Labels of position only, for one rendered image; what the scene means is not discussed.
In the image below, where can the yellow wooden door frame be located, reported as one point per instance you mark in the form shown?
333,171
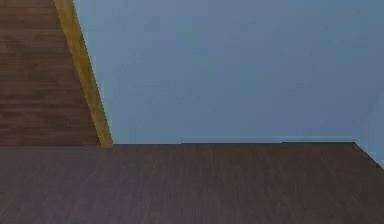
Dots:
86,78

